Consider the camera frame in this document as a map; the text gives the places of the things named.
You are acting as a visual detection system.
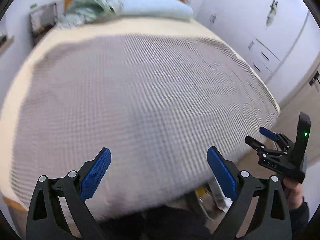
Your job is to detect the light blue pillow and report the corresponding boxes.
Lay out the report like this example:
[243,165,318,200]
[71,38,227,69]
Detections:
[121,0,193,20]

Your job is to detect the small green clock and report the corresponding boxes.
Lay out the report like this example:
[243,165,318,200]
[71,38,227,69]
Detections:
[30,3,37,9]

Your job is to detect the beige room door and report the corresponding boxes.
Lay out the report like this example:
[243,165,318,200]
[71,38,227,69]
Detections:
[273,78,320,166]

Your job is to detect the cream mattress sheet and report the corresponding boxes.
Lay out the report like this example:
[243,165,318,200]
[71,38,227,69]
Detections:
[0,15,281,201]

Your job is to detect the clear plastic trash bag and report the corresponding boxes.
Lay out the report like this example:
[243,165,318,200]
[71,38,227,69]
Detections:
[194,178,232,221]

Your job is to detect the white built-in wardrobe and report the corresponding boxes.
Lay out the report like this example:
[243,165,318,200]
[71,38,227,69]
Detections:
[197,0,319,104]

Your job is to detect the person's right hand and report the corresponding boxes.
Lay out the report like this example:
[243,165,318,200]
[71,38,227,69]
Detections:
[283,178,304,210]

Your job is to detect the black bedside shelf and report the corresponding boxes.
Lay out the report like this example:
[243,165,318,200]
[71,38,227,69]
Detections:
[29,2,57,46]

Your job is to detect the person's black trouser legs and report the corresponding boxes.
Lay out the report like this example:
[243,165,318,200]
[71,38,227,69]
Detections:
[99,205,211,239]

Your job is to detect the brown checkered blanket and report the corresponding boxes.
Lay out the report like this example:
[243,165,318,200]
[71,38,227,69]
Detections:
[11,35,279,220]

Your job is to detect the wooden windowsill ledge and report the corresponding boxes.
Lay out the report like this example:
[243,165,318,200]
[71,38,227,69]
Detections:
[0,36,14,56]

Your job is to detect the green floral quilt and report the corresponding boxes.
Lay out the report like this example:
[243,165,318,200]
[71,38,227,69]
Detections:
[57,0,125,29]

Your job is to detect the grey cloth on wardrobe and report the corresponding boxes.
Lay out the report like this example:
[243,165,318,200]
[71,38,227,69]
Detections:
[266,0,278,27]

